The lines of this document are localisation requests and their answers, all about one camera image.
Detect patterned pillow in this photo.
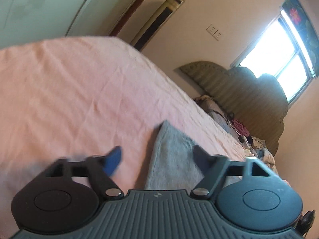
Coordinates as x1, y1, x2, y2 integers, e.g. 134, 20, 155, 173
195, 95, 235, 132

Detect floral curtain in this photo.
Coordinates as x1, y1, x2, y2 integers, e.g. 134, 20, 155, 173
281, 0, 319, 77

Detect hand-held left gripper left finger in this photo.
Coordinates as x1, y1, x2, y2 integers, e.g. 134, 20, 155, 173
46, 146, 124, 200

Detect thin black cable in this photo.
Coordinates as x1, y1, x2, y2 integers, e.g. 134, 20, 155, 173
209, 110, 236, 128

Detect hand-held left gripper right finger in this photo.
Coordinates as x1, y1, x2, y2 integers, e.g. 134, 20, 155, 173
191, 146, 275, 199

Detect grey sweater with navy sleeves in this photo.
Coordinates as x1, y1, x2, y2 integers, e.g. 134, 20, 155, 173
145, 119, 241, 190

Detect bright window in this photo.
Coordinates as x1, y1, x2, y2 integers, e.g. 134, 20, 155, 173
230, 12, 316, 106

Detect pink crumpled cloth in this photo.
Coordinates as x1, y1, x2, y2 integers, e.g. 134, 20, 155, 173
232, 118, 250, 136

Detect brown wooden door frame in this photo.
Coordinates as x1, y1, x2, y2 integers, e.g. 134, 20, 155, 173
108, 0, 163, 37

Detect white wall socket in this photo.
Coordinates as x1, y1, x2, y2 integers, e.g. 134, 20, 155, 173
206, 24, 223, 41

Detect gold tower fan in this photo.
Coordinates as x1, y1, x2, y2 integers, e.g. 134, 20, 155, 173
131, 0, 186, 53

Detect olive striped headboard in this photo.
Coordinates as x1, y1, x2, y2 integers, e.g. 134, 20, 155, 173
176, 60, 289, 156

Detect pink bed sheet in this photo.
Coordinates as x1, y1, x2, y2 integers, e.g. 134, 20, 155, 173
0, 36, 252, 237

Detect white door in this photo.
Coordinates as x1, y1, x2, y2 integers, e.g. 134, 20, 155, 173
0, 0, 108, 50

